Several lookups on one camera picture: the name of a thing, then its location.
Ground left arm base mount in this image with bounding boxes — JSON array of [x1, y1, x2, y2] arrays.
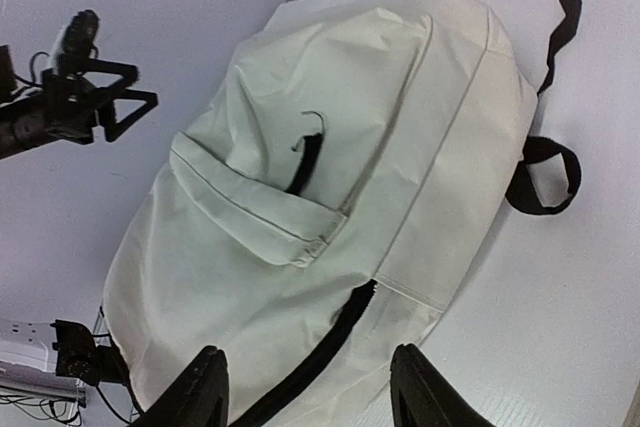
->
[[51, 320, 129, 387]]

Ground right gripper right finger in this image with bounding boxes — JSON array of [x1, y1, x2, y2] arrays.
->
[[390, 344, 494, 427]]

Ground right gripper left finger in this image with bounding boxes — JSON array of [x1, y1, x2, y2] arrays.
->
[[131, 346, 228, 427]]

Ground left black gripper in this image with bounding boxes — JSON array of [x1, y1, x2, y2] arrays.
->
[[0, 9, 160, 163]]

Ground cream canvas backpack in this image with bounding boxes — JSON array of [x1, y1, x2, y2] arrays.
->
[[102, 0, 581, 426]]

